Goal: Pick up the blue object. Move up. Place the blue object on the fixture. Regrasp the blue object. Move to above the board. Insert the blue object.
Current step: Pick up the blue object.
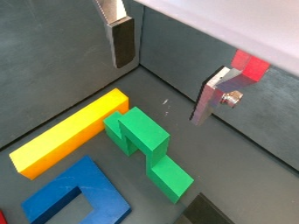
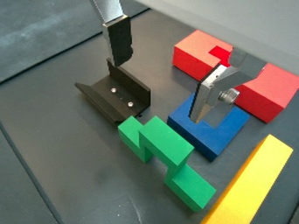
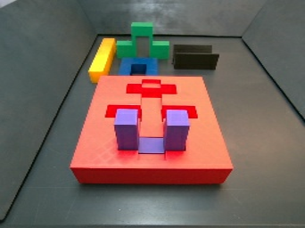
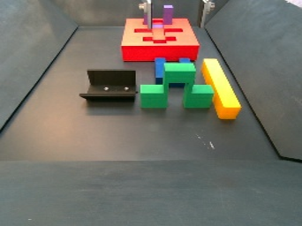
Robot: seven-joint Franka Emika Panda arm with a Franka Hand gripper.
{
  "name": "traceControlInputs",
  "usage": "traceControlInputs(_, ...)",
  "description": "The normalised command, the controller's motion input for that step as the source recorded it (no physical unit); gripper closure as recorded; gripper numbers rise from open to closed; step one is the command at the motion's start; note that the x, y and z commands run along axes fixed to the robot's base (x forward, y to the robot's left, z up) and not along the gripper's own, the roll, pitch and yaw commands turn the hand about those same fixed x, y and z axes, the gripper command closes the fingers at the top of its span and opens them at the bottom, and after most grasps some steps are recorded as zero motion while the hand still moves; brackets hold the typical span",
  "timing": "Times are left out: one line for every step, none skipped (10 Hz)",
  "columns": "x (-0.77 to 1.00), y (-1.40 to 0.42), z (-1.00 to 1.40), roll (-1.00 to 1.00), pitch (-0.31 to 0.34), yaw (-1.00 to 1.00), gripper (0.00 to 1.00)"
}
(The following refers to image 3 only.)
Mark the blue U-shaped block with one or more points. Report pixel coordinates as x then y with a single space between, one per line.
138 66

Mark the black angled fixture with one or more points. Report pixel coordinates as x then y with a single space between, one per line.
194 57

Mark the purple U-shaped block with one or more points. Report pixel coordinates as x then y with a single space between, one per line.
172 141

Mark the yellow long bar block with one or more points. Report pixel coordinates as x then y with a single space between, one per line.
101 60

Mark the red base block with slots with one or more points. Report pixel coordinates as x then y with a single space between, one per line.
100 163

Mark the green stepped arch block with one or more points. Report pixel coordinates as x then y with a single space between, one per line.
156 48

